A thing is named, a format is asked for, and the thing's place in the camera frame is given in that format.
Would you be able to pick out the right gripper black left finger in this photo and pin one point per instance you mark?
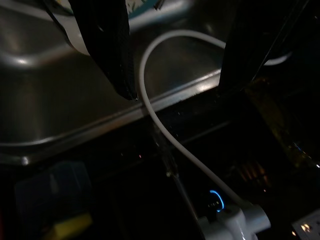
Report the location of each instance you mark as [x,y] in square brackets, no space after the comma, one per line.
[110,50]

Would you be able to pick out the stainless steel sink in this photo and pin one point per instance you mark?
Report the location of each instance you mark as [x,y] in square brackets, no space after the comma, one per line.
[62,105]

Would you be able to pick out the clear plastic soap dispenser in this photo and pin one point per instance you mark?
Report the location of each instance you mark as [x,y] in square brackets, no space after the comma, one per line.
[62,180]

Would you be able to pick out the yellow sponge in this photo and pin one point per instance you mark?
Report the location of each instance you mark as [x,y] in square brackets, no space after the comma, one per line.
[72,225]

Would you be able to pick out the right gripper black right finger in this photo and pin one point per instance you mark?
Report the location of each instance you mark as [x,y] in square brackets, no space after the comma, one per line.
[250,37]

